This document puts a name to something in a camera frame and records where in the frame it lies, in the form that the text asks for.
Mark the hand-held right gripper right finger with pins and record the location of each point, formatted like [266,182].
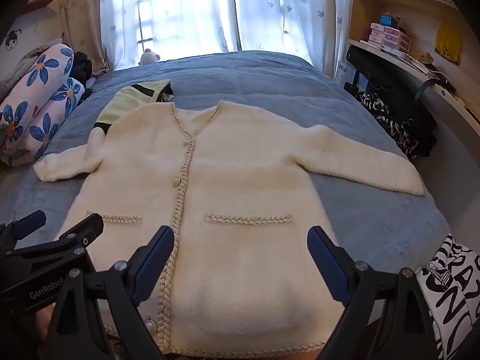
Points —
[326,266]

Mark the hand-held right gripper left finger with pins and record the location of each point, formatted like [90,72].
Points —
[153,266]

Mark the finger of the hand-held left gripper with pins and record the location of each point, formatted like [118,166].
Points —
[32,220]
[88,228]

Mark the cream fluffy cardigan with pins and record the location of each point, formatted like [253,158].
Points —
[243,195]

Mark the dark clothes pile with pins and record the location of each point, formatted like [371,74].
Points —
[82,67]

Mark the person's left hand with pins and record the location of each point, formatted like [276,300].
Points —
[47,318]

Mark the rolled blue floral blanket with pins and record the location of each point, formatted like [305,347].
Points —
[41,112]

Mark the person's black and white pants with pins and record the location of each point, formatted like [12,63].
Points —
[453,300]

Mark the yellow and black folded garment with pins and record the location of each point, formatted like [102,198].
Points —
[127,101]

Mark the black and white patterned cloth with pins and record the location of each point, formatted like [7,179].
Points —
[386,120]

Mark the grey cloth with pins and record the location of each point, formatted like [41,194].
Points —
[33,54]

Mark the white plush toy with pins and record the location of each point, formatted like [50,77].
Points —
[149,57]

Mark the blue bed blanket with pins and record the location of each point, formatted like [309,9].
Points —
[281,82]

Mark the black hanging bag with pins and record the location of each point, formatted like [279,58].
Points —
[397,90]

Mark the white box with blue print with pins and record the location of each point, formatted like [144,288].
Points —
[344,73]

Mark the window railing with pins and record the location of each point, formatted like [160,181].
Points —
[144,39]

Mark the curved wooden desk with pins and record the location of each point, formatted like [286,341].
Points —
[450,97]

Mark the beige curtain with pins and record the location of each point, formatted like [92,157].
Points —
[82,15]

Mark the white sheer curtain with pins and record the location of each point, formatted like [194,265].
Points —
[168,15]
[300,15]

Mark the small beige figurine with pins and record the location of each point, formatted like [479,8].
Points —
[426,57]

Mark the pink drawer boxes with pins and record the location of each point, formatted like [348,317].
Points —
[386,37]

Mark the yellow cloth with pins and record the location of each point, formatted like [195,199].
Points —
[449,43]

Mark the wooden bookshelf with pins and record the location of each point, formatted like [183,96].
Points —
[412,3]

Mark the face wall sticker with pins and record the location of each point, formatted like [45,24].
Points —
[13,40]

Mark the red wall shelf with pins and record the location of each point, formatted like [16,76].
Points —
[41,4]

